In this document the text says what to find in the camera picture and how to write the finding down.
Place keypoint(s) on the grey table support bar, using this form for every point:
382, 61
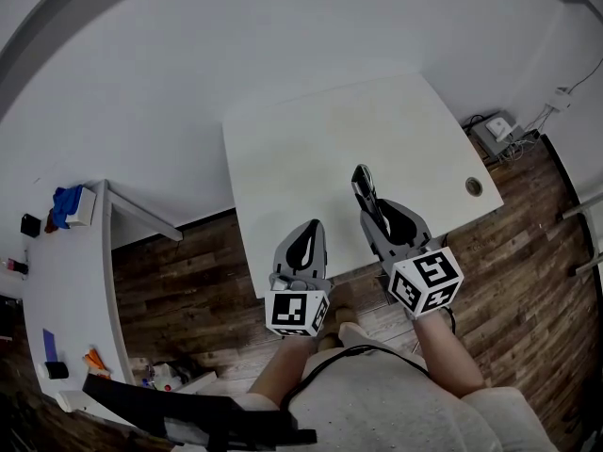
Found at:
141, 212

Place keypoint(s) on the clutter of floor items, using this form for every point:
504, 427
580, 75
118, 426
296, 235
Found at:
165, 377

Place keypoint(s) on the pink and black item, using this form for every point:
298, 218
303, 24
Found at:
16, 266

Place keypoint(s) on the person's light clothing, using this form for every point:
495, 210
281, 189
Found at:
391, 403

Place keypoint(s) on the person's left forearm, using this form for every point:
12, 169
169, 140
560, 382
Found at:
282, 370

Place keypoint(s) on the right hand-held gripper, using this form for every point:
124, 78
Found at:
426, 280

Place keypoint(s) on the dark red cloth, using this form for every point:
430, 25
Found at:
50, 224

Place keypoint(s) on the grey metal frame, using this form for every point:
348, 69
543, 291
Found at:
593, 233

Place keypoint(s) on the small black block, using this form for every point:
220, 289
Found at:
57, 370

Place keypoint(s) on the white wall adapter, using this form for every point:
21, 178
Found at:
561, 98

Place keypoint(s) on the blue cloth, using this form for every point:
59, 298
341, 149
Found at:
63, 205

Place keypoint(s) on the grey box on floor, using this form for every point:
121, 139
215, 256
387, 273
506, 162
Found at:
485, 141

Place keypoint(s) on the black chair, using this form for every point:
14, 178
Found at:
188, 417

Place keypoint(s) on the white box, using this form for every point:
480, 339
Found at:
85, 207

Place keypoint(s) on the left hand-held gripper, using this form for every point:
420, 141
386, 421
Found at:
294, 309

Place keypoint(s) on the black grey pen-like tool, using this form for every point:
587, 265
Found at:
367, 191

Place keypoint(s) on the small black box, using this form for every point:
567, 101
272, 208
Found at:
29, 225

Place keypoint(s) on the purple sheet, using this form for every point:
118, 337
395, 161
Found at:
49, 344

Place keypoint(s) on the white device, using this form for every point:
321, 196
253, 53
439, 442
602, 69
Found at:
500, 129

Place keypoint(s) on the person's right forearm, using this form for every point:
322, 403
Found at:
447, 356

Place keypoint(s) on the orange tool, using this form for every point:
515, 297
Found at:
95, 360

